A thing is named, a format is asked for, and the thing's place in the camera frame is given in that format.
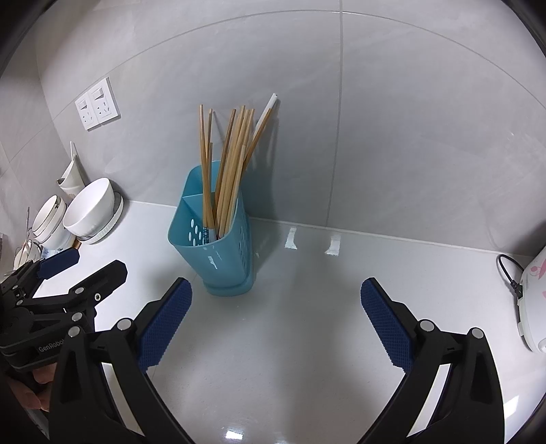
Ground white wall socket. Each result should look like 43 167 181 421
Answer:
75 92 101 131
88 77 121 125

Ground white bowl dark rim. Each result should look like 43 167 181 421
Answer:
32 195 69 235

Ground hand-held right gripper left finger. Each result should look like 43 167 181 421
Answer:
47 277 192 444

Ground patterned dishes at left edge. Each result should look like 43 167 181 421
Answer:
13 240 42 272

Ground large white bowl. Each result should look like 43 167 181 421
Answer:
63 178 116 237

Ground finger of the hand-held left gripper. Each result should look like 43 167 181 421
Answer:
0 248 81 306
13 260 129 339

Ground bamboo chopstick blue dotted end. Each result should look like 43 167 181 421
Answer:
199 105 212 244

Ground bamboo chopstick patterned band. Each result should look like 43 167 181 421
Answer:
217 105 246 235

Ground blue plastic utensil holder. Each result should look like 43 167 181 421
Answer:
168 160 257 296

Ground white ribbed plate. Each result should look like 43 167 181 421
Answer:
79 192 124 245

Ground tall white ceramic vessel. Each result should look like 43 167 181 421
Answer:
57 142 88 198

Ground thin pale bamboo chopstick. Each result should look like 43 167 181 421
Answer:
225 144 248 233

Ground white bowl dark print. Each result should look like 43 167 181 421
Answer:
36 222 75 251

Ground brown bamboo chopstick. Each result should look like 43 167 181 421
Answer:
242 110 273 169

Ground white plastic chopstick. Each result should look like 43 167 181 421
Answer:
252 93 280 139

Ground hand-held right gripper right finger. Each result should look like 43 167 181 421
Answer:
360 277 505 444

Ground black power cable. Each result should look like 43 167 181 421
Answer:
496 254 525 295

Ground person's left hand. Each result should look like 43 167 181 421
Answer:
6 365 56 414

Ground white floral rice cooker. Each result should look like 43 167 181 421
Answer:
514 245 546 353

